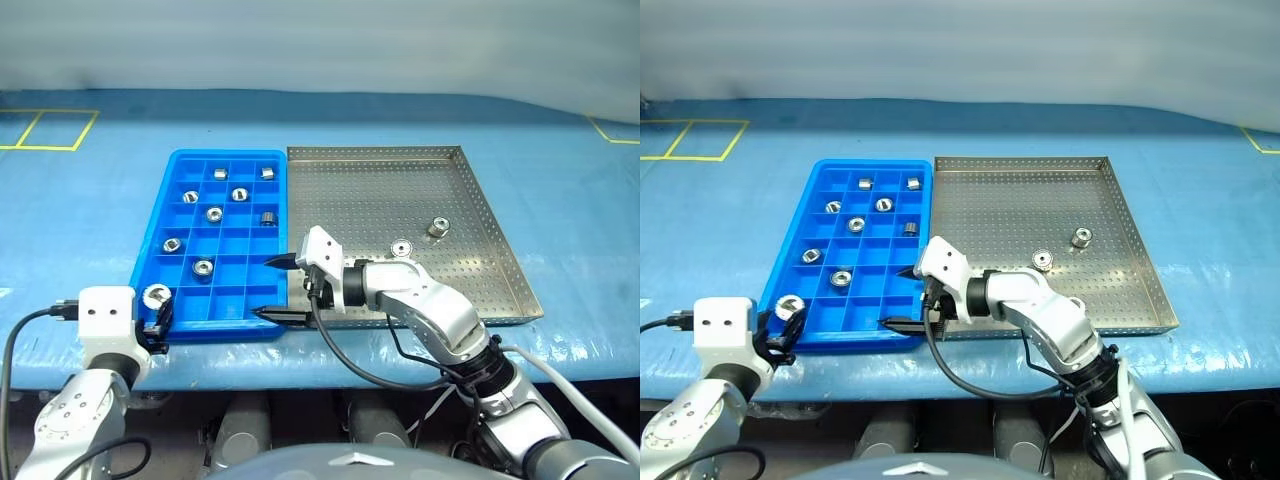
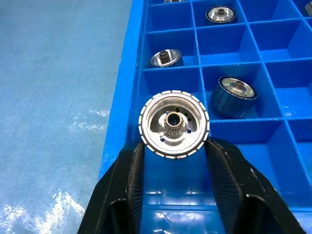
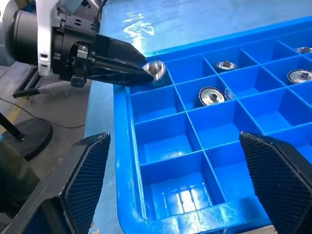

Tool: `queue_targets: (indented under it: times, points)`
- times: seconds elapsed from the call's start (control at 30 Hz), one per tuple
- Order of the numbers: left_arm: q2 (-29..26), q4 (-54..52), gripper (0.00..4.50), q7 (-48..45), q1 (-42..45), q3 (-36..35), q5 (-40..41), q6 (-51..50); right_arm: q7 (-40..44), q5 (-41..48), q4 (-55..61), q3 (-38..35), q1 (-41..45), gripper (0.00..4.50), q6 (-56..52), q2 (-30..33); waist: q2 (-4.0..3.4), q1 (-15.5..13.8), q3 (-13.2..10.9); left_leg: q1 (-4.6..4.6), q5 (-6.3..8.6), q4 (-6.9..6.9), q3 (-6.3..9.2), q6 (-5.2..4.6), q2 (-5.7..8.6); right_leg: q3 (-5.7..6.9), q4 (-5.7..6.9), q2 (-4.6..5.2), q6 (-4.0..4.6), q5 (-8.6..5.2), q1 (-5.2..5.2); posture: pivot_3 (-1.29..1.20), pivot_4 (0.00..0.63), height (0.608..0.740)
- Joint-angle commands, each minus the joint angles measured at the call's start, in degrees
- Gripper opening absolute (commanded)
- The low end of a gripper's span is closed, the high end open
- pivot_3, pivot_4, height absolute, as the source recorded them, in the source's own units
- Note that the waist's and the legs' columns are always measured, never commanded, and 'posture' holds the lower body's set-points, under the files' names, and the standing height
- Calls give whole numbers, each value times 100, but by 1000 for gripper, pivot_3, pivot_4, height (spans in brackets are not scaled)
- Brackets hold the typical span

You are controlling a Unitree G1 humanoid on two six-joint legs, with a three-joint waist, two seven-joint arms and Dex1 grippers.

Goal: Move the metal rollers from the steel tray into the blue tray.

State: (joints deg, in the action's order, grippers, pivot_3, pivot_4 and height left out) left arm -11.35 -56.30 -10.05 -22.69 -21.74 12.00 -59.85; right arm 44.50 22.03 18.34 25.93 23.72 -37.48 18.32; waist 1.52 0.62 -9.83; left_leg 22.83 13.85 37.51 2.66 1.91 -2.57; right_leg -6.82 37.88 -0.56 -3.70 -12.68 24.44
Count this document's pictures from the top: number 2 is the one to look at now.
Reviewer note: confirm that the metal roller with gear hub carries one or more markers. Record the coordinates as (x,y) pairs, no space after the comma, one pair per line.
(221,14)
(174,1)
(232,97)
(165,58)
(308,9)
(174,124)

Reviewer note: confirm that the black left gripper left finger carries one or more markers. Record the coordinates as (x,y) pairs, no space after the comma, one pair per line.
(114,192)

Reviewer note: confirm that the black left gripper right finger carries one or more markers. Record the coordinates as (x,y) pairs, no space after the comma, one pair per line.
(243,192)

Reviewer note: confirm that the blue plastic compartment tray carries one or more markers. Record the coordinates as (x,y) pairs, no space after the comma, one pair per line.
(243,61)

